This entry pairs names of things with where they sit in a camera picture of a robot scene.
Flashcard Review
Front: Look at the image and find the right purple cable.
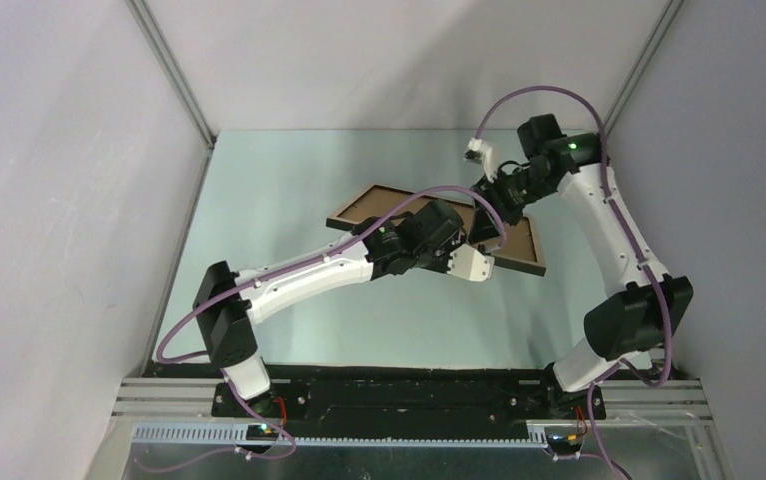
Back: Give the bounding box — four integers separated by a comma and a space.
472, 84, 676, 480

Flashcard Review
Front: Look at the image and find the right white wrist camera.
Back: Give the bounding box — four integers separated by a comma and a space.
463, 137, 502, 183

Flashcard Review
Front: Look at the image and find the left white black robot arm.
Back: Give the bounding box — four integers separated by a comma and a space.
193, 200, 464, 417

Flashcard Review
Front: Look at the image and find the brown cardboard backing board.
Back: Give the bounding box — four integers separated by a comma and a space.
337, 188, 539, 265

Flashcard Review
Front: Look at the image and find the right aluminium corner post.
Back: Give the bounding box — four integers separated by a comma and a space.
601, 0, 685, 135

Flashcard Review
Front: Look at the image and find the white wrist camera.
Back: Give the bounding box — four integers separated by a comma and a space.
463, 137, 502, 183
447, 244, 494, 282

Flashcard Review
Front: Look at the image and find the wooden picture frame with glass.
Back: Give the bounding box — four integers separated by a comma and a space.
325, 184, 549, 278

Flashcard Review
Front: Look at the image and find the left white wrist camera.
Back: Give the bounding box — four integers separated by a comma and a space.
447, 244, 494, 282

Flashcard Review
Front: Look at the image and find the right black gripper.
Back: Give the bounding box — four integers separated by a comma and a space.
469, 167, 553, 245

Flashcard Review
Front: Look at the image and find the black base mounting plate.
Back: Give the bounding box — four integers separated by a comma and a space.
211, 379, 606, 439

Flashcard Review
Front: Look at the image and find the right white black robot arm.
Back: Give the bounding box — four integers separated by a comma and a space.
464, 114, 693, 418

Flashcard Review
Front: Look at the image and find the grey slotted cable duct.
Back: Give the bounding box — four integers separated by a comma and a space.
132, 422, 548, 448

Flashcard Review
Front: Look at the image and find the aluminium corner post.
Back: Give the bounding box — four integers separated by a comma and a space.
125, 0, 217, 150
601, 0, 685, 135

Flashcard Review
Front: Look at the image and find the aluminium front rail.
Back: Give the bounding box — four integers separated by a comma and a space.
113, 378, 712, 425

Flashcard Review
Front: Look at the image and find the left aluminium corner post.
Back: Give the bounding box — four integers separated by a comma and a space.
125, 0, 217, 150

